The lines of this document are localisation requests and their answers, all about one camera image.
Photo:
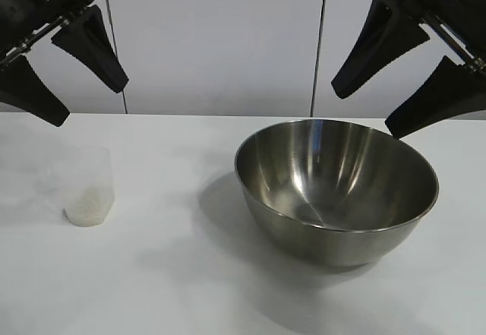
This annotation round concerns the translucent plastic measuring cup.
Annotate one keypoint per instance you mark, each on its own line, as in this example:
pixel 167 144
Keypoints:
pixel 95 168

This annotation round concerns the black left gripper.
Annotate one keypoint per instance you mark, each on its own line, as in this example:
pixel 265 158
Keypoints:
pixel 34 4

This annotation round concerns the stainless steel mixing bowl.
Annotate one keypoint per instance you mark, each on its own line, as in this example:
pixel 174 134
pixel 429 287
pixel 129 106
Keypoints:
pixel 341 183

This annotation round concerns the white rice grains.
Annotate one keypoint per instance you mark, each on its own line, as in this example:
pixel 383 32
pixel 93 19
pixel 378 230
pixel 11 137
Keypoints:
pixel 89 210

